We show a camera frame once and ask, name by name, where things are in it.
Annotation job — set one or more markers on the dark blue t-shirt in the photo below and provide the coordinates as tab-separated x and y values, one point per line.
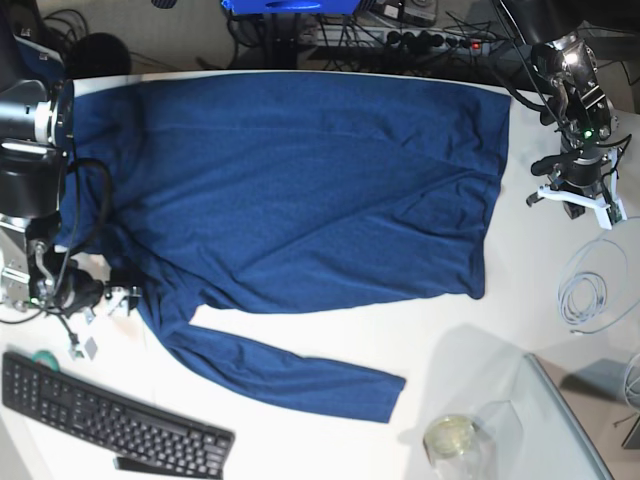
288	193

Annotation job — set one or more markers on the white camera bracket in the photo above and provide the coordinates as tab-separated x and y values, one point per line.
589	179
90	311

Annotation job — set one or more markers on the green tape roll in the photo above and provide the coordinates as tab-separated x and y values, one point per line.
46	359

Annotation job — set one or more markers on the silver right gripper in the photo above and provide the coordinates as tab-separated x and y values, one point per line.
34	275

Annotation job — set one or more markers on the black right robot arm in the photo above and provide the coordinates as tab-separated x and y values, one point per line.
38	152

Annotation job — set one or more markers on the black round stool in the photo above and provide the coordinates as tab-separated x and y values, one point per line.
98	55

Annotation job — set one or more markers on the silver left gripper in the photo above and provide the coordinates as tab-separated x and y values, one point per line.
578	106

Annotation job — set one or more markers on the black computer keyboard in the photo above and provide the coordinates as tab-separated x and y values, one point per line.
146	439

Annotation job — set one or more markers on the clear glass jar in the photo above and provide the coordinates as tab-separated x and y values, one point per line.
483	445

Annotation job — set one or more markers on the blue box with hole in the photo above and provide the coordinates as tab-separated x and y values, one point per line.
243	7

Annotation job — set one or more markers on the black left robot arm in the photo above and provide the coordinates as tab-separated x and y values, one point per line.
537	17

